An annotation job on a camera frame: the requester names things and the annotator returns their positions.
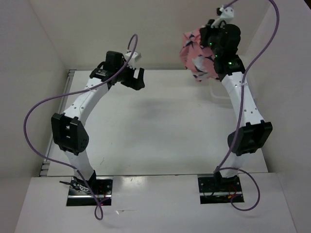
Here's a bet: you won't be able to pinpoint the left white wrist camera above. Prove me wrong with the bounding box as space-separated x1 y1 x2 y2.
124 51 141 67

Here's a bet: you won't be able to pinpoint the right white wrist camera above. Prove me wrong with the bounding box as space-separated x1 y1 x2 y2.
211 6 234 28

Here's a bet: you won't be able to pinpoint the aluminium table edge rail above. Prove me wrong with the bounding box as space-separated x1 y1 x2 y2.
39 69 76 177

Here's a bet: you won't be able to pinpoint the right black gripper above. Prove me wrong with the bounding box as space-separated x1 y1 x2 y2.
200 19 226 57

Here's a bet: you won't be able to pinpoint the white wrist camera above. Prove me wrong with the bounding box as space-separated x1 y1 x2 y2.
211 6 234 28
124 51 141 67

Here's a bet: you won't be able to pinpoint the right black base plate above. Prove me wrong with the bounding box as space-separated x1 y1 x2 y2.
198 174 244 204

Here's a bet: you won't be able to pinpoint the pink shark print shorts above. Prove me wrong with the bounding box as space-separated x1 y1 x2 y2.
179 28 219 82

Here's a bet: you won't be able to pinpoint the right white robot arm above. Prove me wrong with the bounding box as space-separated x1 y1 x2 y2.
200 19 273 191

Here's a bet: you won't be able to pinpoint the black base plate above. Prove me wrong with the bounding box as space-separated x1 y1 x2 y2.
62 177 113 207
198 174 244 204

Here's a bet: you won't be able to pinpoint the white plastic mesh basket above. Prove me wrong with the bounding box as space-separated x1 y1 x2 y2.
208 71 258 108

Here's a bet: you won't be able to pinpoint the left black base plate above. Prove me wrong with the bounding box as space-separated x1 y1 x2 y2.
62 177 113 207

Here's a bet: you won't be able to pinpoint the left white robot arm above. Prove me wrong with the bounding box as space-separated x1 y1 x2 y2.
51 51 145 194

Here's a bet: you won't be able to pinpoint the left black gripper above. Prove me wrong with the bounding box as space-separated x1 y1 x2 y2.
115 60 144 90

